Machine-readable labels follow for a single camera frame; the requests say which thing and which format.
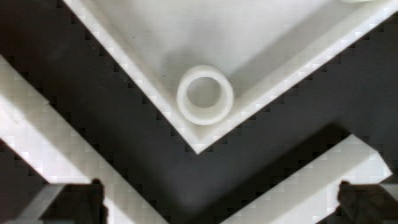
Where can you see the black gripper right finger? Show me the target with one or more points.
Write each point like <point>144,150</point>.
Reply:
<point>366,204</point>

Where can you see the white L-shaped obstacle wall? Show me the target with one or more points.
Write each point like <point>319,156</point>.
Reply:
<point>298,201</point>

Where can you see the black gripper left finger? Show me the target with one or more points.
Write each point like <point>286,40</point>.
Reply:
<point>65,204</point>

